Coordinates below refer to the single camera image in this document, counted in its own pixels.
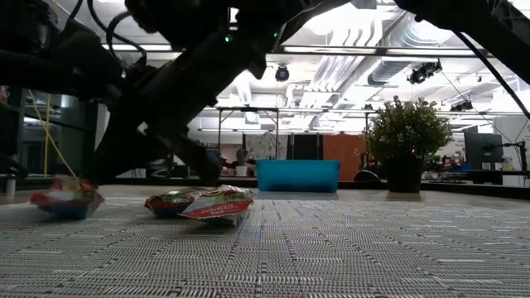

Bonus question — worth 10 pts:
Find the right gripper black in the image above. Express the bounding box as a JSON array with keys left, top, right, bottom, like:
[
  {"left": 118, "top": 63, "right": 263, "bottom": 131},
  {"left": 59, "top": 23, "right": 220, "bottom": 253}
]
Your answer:
[{"left": 88, "top": 0, "right": 291, "bottom": 186}]

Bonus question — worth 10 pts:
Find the red green chocolate chip bar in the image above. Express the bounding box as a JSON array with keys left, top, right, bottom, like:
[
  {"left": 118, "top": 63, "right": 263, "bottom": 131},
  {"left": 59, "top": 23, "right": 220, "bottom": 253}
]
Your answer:
[
  {"left": 28, "top": 175, "right": 106, "bottom": 221},
  {"left": 143, "top": 187, "right": 210, "bottom": 219},
  {"left": 179, "top": 184, "right": 257, "bottom": 228}
]

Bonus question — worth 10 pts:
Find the white patterned board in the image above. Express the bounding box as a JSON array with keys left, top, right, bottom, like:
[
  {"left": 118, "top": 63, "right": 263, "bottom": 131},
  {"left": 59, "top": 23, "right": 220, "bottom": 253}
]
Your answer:
[{"left": 243, "top": 132, "right": 290, "bottom": 161}]

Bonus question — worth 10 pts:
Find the teal plastic bin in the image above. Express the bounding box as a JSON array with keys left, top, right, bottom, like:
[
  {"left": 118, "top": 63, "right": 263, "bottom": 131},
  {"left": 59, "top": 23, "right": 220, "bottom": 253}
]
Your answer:
[{"left": 255, "top": 159, "right": 341, "bottom": 194}]

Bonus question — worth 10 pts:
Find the black partition panel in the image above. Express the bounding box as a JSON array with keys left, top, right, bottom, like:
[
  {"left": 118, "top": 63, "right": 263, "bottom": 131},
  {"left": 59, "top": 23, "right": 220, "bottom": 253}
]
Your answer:
[{"left": 291, "top": 132, "right": 324, "bottom": 161}]

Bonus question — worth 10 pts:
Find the orange partition panel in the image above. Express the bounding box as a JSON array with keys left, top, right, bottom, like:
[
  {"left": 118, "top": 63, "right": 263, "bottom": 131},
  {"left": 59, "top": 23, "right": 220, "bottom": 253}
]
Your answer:
[{"left": 322, "top": 133, "right": 369, "bottom": 182}]

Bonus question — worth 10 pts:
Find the black office chair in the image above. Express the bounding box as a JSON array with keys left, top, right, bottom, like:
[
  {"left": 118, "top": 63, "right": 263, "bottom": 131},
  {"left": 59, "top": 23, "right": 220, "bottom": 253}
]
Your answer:
[{"left": 351, "top": 167, "right": 386, "bottom": 183}]

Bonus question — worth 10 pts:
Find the grey woven placemat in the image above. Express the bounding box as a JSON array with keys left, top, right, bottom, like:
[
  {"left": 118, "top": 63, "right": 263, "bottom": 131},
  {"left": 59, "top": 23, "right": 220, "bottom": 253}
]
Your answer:
[{"left": 0, "top": 194, "right": 530, "bottom": 298}]

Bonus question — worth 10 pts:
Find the potted green artificial plant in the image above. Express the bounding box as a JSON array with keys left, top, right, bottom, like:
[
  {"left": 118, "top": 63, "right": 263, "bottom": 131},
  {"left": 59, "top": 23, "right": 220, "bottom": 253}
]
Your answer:
[{"left": 363, "top": 95, "right": 455, "bottom": 195}]

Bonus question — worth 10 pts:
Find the black metal stand frame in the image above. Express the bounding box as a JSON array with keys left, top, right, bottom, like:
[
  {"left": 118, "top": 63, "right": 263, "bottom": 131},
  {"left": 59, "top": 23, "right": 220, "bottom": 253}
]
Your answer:
[{"left": 202, "top": 106, "right": 281, "bottom": 166}]

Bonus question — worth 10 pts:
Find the yellow extension cable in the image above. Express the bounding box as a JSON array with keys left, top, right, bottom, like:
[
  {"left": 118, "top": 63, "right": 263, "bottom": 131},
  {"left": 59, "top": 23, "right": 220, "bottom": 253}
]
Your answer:
[{"left": 26, "top": 89, "right": 78, "bottom": 178}]

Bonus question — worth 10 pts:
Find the silver ceiling air duct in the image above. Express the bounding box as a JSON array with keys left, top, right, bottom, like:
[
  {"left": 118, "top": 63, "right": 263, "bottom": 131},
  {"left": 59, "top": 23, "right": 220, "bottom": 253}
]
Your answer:
[{"left": 366, "top": 0, "right": 456, "bottom": 86}]

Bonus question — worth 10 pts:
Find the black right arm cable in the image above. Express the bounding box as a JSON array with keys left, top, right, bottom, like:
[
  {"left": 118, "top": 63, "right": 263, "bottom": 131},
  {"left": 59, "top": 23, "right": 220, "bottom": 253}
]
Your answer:
[{"left": 453, "top": 31, "right": 530, "bottom": 122}]

